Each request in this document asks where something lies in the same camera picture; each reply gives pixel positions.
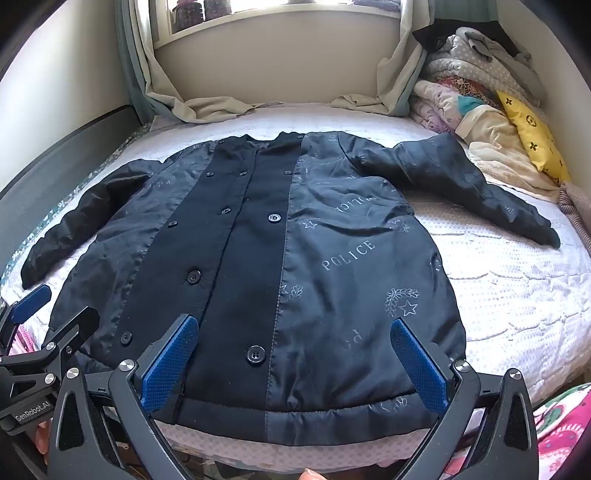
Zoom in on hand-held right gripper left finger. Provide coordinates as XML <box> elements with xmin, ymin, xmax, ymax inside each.
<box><xmin>46</xmin><ymin>314</ymin><xmax>200</xmax><ymax>480</ymax></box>

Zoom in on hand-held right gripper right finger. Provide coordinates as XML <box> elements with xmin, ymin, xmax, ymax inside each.
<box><xmin>390</xmin><ymin>318</ymin><xmax>540</xmax><ymax>480</ymax></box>

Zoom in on black cloth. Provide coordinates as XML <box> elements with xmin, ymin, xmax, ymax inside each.
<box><xmin>412</xmin><ymin>18</ymin><xmax>522</xmax><ymax>56</ymax></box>

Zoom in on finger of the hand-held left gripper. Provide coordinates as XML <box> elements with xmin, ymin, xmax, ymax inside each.
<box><xmin>9</xmin><ymin>305</ymin><xmax>101</xmax><ymax>366</ymax></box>
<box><xmin>0</xmin><ymin>284</ymin><xmax>52</xmax><ymax>354</ymax></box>

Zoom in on yellow patterned pillow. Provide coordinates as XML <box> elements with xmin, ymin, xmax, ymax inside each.
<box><xmin>496</xmin><ymin>90</ymin><xmax>572</xmax><ymax>185</ymax></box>

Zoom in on brown knit blanket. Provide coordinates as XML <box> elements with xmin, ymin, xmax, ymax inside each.
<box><xmin>558</xmin><ymin>181</ymin><xmax>591</xmax><ymax>259</ymax></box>

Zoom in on teal curtain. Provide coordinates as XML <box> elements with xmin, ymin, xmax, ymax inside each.
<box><xmin>434</xmin><ymin>0</ymin><xmax>497</xmax><ymax>21</ymax></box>
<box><xmin>115</xmin><ymin>0</ymin><xmax>153</xmax><ymax>125</ymax></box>

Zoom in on beige curtain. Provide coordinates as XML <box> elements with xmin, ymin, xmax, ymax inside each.
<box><xmin>129</xmin><ymin>0</ymin><xmax>273</xmax><ymax>123</ymax></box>
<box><xmin>332</xmin><ymin>0</ymin><xmax>437</xmax><ymax>116</ymax></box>

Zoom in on grey dotted blanket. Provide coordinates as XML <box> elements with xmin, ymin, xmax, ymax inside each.
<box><xmin>425</xmin><ymin>28</ymin><xmax>548</xmax><ymax>104</ymax></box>

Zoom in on white window frame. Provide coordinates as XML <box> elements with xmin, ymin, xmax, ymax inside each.
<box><xmin>152</xmin><ymin>0</ymin><xmax>407</xmax><ymax>49</ymax></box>

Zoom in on cream blanket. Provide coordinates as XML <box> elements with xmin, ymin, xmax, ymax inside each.
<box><xmin>455</xmin><ymin>104</ymin><xmax>561</xmax><ymax>204</ymax></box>

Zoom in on dark navy printed jacket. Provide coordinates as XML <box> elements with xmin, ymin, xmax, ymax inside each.
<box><xmin>21</xmin><ymin>130</ymin><xmax>561</xmax><ymax>448</ymax></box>

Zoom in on white quilted bed mattress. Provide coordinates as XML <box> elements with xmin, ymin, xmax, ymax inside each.
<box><xmin>0</xmin><ymin>102</ymin><xmax>591</xmax><ymax>476</ymax></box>

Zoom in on pink floral blanket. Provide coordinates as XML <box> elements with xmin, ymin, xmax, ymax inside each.
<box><xmin>443</xmin><ymin>383</ymin><xmax>591</xmax><ymax>480</ymax></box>

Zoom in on person's left hand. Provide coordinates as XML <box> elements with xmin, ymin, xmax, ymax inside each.
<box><xmin>34</xmin><ymin>418</ymin><xmax>51</xmax><ymax>457</ymax></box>

